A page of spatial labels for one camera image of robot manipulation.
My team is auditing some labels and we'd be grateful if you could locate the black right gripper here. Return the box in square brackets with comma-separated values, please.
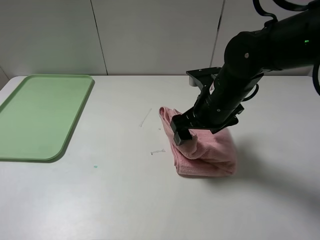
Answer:
[170, 82, 259, 146]

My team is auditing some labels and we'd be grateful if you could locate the pink terry towel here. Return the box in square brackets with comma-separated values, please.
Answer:
[159, 107, 237, 178]

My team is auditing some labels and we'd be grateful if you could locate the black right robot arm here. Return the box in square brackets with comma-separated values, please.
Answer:
[170, 0, 320, 146]

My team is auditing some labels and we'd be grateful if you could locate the green plastic tray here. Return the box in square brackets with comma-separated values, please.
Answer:
[0, 74, 95, 163]

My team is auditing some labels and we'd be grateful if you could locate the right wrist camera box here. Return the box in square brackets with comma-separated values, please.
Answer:
[186, 67, 221, 90]

